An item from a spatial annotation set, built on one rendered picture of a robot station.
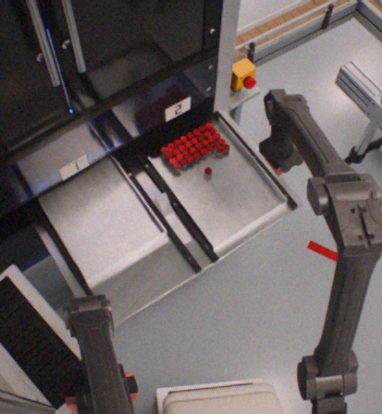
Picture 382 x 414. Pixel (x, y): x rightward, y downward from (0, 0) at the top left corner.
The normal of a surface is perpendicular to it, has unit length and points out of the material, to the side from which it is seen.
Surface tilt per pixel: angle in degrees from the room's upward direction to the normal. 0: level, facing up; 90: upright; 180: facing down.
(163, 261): 0
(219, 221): 0
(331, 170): 32
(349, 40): 0
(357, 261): 62
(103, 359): 41
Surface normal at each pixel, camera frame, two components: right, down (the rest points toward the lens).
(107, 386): -0.01, -0.91
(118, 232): 0.01, -0.43
